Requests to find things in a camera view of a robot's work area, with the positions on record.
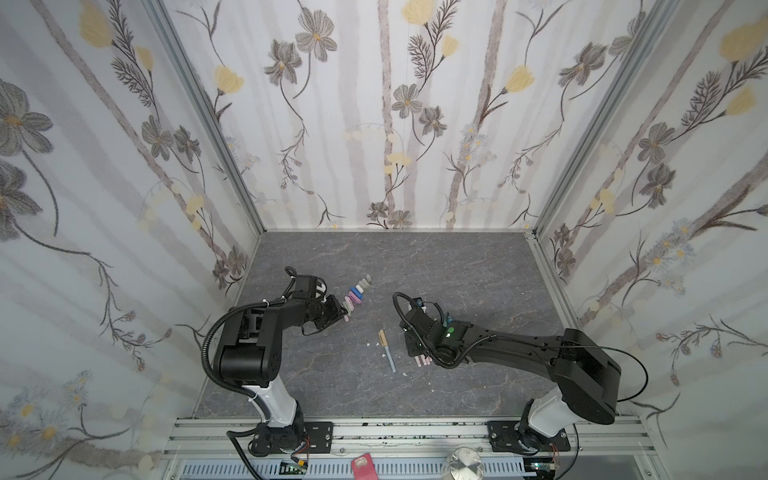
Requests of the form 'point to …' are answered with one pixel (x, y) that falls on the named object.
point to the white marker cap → (359, 288)
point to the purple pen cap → (354, 297)
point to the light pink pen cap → (346, 318)
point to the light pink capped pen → (417, 360)
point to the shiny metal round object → (466, 464)
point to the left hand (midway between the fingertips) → (342, 302)
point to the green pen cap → (346, 305)
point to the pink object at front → (363, 468)
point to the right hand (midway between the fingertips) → (403, 331)
